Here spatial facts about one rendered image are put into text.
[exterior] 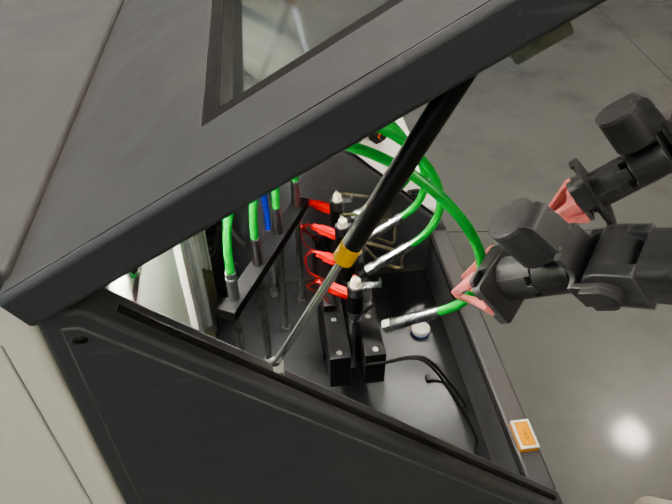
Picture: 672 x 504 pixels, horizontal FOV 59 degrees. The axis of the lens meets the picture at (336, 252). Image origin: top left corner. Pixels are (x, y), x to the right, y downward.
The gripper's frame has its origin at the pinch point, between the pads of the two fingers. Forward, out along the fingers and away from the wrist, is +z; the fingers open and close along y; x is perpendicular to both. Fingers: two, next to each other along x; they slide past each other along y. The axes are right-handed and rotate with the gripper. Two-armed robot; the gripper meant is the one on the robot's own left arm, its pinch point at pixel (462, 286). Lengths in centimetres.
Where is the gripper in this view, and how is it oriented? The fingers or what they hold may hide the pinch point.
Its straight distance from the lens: 85.0
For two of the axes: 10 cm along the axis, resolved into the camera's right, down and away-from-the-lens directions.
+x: 6.6, 7.1, 2.5
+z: -4.9, 1.6, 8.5
